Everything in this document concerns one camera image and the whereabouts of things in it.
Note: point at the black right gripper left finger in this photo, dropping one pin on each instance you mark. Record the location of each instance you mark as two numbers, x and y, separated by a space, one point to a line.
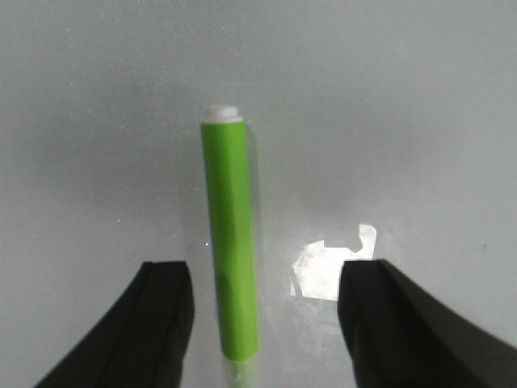
143 338

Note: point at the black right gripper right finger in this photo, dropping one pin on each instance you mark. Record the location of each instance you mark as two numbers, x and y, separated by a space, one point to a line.
398 335

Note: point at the green highlighter pen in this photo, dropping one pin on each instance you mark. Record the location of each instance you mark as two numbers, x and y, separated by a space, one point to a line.
223 135

